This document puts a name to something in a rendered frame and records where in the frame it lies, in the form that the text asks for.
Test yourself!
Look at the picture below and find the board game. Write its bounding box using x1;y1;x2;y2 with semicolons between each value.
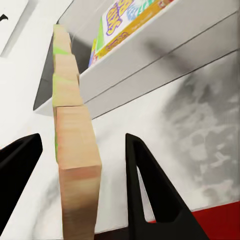
95;0;174;60
88;38;99;68

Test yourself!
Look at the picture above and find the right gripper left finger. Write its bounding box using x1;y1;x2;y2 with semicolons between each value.
0;133;43;236

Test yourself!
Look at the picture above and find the jigsaw puzzle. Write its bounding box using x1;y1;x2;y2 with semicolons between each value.
52;24;103;240

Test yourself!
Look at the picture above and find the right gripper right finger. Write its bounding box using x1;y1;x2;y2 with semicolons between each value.
125;133;210;240

